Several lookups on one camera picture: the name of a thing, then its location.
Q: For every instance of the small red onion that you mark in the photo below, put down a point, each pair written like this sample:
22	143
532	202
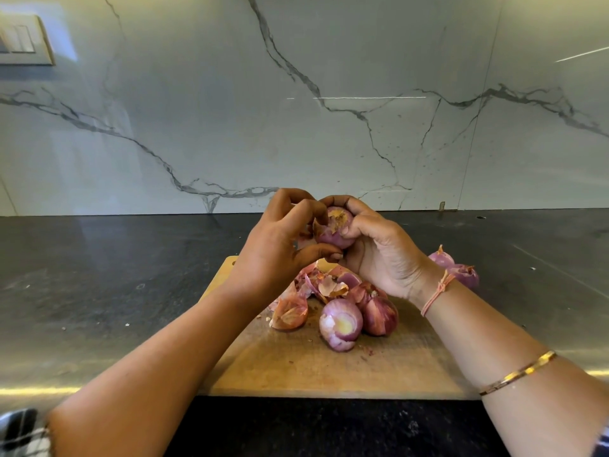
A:
441	257

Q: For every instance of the black white plaid sleeve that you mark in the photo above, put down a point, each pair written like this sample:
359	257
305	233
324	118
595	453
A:
24	435

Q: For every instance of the gold bangle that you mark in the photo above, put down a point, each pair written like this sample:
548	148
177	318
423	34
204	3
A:
519	373

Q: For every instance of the brownish red onion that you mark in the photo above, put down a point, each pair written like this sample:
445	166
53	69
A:
335	231

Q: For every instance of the person's left hand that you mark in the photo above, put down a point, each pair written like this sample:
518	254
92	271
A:
271	252

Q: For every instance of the person's left forearm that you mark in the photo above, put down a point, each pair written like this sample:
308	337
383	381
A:
143	385

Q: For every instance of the white wall switch plate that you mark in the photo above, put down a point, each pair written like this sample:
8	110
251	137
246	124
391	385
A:
24	40

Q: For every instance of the pile of onion peels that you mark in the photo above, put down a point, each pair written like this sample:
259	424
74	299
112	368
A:
323	280

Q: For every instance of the wooden cutting board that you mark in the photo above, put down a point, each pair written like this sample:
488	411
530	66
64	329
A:
276	371

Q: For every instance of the small brown wall-edge object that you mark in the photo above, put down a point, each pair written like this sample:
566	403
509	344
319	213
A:
441	206

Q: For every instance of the red onion with pale patch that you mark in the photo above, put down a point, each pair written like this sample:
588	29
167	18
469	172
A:
341	323

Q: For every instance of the person's right hand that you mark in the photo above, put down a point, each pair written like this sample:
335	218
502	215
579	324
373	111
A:
390	252

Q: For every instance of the person's right forearm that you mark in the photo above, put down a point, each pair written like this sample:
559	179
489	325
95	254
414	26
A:
514	361

